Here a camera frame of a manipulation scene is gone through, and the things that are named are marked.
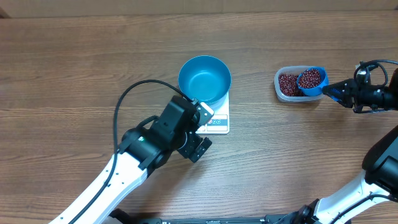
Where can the clear plastic container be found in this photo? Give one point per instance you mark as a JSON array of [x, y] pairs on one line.
[[296, 70]]

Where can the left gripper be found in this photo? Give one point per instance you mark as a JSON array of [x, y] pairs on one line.
[[189, 149]]

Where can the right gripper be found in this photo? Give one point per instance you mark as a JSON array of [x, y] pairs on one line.
[[352, 94]]

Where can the blue plastic measuring scoop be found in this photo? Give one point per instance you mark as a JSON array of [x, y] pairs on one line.
[[314, 94]]

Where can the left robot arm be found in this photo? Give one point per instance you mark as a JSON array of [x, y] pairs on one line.
[[143, 149]]

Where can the white digital kitchen scale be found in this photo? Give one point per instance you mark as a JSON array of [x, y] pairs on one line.
[[220, 122]]

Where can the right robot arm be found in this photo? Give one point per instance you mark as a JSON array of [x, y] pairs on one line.
[[377, 182]]

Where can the red beans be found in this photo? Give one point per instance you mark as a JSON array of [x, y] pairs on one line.
[[290, 84]]

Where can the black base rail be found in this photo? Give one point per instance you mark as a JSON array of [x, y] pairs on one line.
[[120, 217]]

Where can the blue metal bowl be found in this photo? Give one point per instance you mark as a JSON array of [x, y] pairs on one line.
[[205, 78]]

